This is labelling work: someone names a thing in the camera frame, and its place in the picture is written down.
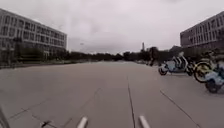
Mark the row of trees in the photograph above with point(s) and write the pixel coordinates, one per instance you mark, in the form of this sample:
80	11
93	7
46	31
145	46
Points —
110	56

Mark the grey concrete pavement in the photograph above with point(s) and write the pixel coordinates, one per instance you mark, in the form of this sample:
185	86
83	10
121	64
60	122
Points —
110	93

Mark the slim tower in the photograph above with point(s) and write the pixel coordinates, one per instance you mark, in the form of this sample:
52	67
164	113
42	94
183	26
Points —
143	46

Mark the white scooter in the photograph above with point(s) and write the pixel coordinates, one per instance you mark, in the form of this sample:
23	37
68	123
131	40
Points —
176	66

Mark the robot's own part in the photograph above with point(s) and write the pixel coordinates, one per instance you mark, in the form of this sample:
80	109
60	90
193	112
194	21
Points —
144	122
82	122

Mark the long pale building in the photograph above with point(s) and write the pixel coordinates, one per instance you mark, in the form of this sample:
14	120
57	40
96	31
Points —
30	36

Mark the yellow bicycle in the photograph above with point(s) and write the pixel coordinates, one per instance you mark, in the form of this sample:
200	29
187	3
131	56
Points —
201	70

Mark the long grey building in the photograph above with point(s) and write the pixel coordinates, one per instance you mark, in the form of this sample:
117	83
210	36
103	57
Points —
203	33

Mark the blue scooter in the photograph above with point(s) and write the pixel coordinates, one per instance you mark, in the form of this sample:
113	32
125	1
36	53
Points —
215	79

